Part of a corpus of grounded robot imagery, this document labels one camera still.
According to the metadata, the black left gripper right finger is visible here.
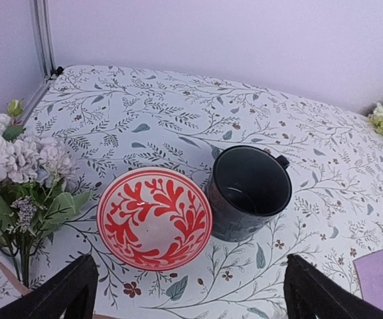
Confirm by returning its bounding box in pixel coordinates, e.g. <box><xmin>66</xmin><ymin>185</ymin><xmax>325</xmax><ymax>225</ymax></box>
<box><xmin>284</xmin><ymin>254</ymin><xmax>383</xmax><ymax>319</ymax></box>

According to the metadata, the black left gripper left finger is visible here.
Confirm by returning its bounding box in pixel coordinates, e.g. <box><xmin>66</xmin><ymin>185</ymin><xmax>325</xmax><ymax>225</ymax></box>
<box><xmin>0</xmin><ymin>255</ymin><xmax>98</xmax><ymax>318</ymax></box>

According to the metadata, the red patterned ceramic bowl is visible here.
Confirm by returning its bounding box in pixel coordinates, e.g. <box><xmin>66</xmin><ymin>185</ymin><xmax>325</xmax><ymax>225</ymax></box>
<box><xmin>96</xmin><ymin>167</ymin><xmax>213</xmax><ymax>271</ymax></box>

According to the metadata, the lilac white flower bouquet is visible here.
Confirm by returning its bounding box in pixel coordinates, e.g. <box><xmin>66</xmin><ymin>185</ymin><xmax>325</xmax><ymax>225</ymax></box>
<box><xmin>0</xmin><ymin>100</ymin><xmax>93</xmax><ymax>301</ymax></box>

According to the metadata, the dark grey metal mug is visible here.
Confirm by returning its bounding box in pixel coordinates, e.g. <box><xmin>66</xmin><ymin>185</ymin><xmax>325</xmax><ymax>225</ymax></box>
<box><xmin>205</xmin><ymin>146</ymin><xmax>292</xmax><ymax>242</ymax></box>

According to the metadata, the left aluminium frame post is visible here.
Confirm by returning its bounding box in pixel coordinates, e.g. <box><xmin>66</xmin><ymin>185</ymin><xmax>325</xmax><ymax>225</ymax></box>
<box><xmin>20</xmin><ymin>0</ymin><xmax>63</xmax><ymax>124</ymax></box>

